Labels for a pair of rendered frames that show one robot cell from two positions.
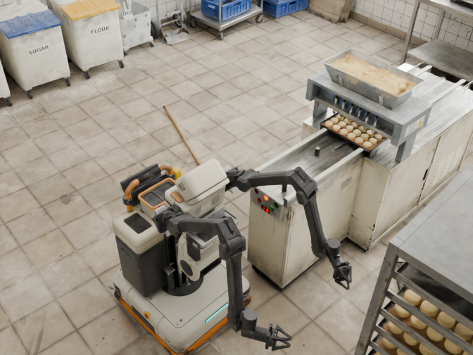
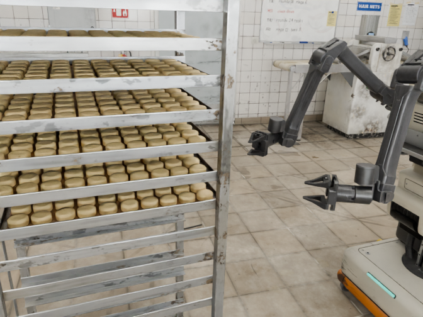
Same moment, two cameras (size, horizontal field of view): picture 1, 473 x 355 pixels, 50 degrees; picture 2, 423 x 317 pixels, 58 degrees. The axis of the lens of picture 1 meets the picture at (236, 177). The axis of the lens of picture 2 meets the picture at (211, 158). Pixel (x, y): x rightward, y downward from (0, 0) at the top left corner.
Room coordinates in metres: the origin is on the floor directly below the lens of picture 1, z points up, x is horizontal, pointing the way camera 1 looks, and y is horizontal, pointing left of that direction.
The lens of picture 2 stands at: (1.62, -1.65, 1.49)
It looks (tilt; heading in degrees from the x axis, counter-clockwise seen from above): 21 degrees down; 114
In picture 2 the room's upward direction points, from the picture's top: 2 degrees clockwise
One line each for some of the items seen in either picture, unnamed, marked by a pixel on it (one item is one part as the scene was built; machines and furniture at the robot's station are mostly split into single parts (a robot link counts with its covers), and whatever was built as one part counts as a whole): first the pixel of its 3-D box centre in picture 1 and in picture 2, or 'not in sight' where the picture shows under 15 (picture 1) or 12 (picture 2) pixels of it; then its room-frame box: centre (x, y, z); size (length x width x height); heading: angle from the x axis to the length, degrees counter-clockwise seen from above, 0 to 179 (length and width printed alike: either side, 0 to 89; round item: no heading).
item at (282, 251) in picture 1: (303, 211); not in sight; (2.44, -0.45, 0.45); 0.70 x 0.34 x 0.90; 134
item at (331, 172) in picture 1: (388, 133); not in sight; (2.76, -1.00, 0.87); 2.01 x 0.03 x 0.07; 134
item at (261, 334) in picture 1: (262, 334); (264, 141); (1.18, -0.12, 0.96); 0.07 x 0.07 x 0.10; 75
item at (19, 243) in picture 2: not in sight; (105, 228); (0.73, -0.67, 0.69); 0.64 x 0.03 x 0.03; 46
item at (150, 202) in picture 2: not in sight; (149, 202); (1.06, -0.84, 0.96); 0.05 x 0.05 x 0.02
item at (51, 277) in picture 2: not in sight; (108, 266); (0.73, -0.67, 0.51); 0.64 x 0.03 x 0.03; 46
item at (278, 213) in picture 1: (267, 201); not in sight; (2.19, -0.19, 0.77); 0.24 x 0.04 x 0.14; 44
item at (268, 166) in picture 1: (352, 115); not in sight; (2.97, -0.80, 0.87); 2.01 x 0.03 x 0.07; 134
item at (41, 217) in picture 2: not in sight; (41, 217); (0.86, -1.04, 0.96); 0.05 x 0.05 x 0.02
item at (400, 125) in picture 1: (363, 113); not in sight; (2.79, -0.82, 1.01); 0.72 x 0.33 x 0.34; 44
